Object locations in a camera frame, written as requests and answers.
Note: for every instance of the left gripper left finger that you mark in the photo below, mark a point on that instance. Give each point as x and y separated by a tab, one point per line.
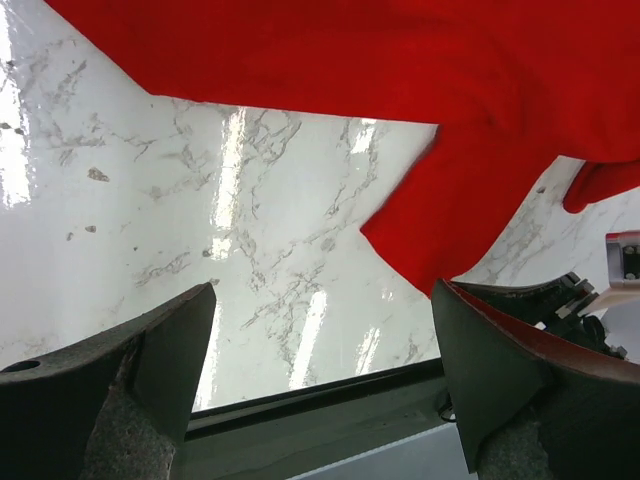
115	405

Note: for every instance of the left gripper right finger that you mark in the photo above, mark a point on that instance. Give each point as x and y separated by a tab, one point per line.
531	405

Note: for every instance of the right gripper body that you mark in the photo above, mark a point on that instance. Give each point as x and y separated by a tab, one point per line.
552	307

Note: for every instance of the bright red t shirt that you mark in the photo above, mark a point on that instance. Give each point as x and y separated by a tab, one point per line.
509	85

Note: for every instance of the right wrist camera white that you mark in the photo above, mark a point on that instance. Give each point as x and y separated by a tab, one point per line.
622	255

